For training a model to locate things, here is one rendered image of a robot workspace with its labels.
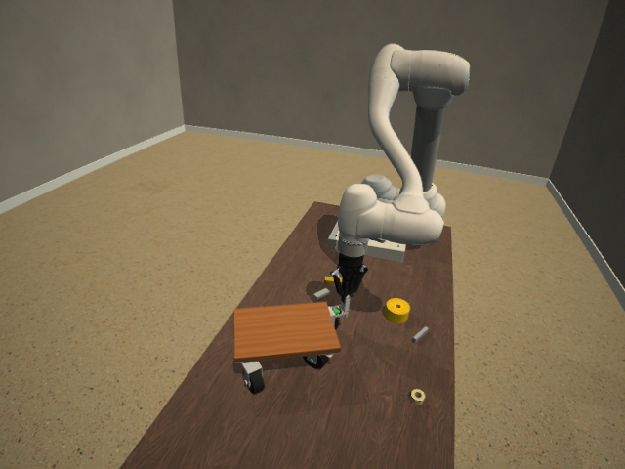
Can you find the wooden dolly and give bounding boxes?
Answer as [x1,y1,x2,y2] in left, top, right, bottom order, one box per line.
[234,302,348,394]

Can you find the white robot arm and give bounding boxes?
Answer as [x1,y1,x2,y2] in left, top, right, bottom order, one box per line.
[338,44,470,258]

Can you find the yellow disc with center hole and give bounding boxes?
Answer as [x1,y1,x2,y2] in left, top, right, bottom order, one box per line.
[385,298,410,324]

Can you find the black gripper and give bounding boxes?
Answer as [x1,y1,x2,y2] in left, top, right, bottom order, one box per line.
[330,253,368,312]

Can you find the light grey flat bar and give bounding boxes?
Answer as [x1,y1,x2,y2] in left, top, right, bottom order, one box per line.
[412,327,428,344]

